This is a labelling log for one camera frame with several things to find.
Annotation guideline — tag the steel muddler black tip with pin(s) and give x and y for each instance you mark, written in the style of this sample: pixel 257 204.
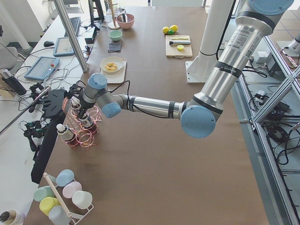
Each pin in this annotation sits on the steel muddler black tip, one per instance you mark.
pixel 179 42

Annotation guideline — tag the white cup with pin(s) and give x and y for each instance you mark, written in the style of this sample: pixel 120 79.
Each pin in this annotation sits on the white cup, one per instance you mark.
pixel 82 199

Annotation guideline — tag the pink cup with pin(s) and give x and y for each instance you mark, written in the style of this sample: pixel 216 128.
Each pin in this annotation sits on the pink cup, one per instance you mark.
pixel 69 190

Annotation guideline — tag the yellow plastic knife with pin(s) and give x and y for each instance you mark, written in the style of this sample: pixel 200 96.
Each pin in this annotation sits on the yellow plastic knife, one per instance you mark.
pixel 179 38

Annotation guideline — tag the aluminium frame post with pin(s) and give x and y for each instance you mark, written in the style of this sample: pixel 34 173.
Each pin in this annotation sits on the aluminium frame post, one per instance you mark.
pixel 71 34

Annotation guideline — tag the cream serving tray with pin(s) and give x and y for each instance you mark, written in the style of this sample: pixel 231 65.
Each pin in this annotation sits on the cream serving tray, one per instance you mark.
pixel 115 77

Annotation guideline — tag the green lime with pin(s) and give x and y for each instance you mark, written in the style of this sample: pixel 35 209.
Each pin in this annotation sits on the green lime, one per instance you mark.
pixel 171 32

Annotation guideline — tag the braided ring bread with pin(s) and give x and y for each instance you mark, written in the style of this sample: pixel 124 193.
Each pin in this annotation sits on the braided ring bread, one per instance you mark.
pixel 111 66

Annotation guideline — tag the green cup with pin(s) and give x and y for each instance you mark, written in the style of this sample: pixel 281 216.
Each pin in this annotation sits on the green cup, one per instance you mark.
pixel 43 192

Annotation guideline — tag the yellow lemon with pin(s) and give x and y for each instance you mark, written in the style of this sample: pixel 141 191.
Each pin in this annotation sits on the yellow lemon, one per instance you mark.
pixel 165 29
pixel 174 28

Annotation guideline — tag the black computer mouse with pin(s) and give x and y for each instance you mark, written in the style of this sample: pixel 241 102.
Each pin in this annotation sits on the black computer mouse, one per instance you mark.
pixel 48 43

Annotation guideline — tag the white round plate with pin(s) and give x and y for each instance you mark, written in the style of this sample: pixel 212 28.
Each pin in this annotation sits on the white round plate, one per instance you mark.
pixel 115 59

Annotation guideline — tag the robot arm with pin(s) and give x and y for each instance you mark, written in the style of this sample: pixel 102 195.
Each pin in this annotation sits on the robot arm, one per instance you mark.
pixel 198 117

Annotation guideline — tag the tea bottle white cap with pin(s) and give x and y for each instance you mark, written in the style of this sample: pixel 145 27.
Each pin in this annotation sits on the tea bottle white cap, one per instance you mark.
pixel 88 124

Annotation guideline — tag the tea bottle in rack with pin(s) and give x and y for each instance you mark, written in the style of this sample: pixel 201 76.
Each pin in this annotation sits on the tea bottle in rack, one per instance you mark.
pixel 75 107
pixel 67 135

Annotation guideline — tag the green ceramic bowl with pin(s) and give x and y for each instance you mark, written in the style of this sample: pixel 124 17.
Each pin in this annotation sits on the green ceramic bowl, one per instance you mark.
pixel 115 35

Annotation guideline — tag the grey folded cloth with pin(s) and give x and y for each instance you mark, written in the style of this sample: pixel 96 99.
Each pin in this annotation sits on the grey folded cloth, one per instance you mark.
pixel 114 47

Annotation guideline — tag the copper wire bottle rack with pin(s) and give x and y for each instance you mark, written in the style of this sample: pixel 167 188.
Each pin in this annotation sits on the copper wire bottle rack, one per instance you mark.
pixel 84 138

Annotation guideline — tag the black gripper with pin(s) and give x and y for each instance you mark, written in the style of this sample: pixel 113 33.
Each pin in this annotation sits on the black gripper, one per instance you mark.
pixel 83 108

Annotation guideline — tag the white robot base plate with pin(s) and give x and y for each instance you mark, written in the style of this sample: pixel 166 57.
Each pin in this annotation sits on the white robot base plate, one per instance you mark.
pixel 194 72

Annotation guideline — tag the blue teach pendant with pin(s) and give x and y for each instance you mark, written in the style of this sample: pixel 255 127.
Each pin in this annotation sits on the blue teach pendant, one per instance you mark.
pixel 63 47
pixel 42 68

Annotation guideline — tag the white cup rack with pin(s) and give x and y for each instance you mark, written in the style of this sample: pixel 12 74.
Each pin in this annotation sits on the white cup rack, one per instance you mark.
pixel 76 214

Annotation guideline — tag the round wooden stand base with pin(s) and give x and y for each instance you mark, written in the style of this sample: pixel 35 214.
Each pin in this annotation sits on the round wooden stand base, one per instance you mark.
pixel 113 26

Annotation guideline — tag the wooden cutting board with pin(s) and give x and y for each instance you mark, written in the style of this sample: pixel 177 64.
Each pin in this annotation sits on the wooden cutting board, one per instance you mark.
pixel 171 50

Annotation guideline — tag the yellow lemon lower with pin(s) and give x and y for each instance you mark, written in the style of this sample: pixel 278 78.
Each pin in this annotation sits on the yellow lemon lower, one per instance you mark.
pixel 165 29

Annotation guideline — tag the blue teach pendant far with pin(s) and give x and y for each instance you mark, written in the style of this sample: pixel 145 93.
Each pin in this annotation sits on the blue teach pendant far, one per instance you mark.
pixel 63 47

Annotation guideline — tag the blue teach pendant near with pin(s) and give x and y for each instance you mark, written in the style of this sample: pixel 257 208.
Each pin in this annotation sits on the blue teach pendant near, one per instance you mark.
pixel 42 68

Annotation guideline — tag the yellow lemon upper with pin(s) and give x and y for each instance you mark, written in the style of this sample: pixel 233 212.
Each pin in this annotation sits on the yellow lemon upper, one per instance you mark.
pixel 174 28

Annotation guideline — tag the grey cup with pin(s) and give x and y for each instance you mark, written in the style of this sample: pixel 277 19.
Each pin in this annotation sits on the grey cup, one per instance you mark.
pixel 58 216

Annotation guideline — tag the blue cup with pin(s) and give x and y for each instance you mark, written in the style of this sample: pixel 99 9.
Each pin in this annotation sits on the blue cup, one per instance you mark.
pixel 65 177

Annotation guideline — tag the pink ice bowl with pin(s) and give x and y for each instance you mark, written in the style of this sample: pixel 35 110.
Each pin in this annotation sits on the pink ice bowl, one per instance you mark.
pixel 128 24

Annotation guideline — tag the yellow cup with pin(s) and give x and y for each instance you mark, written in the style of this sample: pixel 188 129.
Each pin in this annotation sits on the yellow cup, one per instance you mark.
pixel 47 204

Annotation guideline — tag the half lemon slice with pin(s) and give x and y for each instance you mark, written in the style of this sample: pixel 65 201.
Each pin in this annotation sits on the half lemon slice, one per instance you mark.
pixel 180 47

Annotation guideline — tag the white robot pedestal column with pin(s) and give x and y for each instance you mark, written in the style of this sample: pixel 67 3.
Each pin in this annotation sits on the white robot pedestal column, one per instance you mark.
pixel 219 15

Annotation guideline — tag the black keyboard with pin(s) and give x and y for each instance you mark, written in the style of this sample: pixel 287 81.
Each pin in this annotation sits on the black keyboard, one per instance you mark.
pixel 75 22

